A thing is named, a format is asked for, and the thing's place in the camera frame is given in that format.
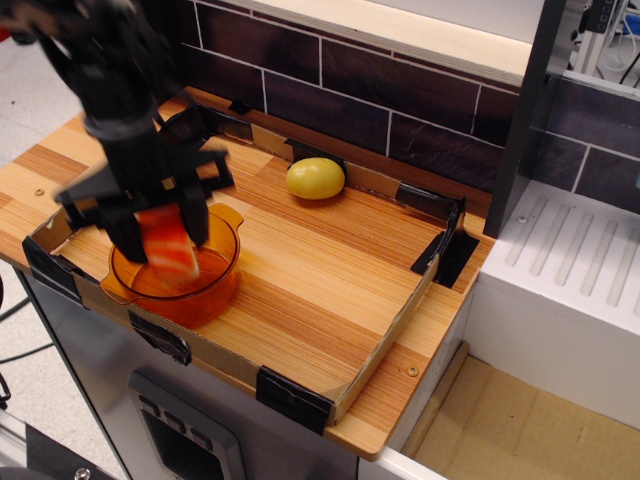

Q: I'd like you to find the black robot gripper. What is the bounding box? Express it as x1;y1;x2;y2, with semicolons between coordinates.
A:
55;107;233;263

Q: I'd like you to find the orange white toy sushi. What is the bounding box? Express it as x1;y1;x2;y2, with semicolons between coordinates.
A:
138;204;199;285

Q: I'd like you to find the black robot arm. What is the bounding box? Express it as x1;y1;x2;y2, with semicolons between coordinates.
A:
1;1;233;263

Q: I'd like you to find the orange transparent plastic pot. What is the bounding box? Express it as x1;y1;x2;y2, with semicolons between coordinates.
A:
101;204;244;329

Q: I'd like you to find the cardboard fence with black tape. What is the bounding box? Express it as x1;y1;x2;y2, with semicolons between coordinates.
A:
21;102;481;436

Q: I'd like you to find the yellow toy potato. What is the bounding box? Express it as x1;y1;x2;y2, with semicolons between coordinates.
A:
286;157;346;200

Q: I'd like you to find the white toy sink drainboard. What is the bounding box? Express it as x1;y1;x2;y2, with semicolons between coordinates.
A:
464;182;639;427

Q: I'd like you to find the dark grey vertical post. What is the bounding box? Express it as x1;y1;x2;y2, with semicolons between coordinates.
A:
484;1;566;238

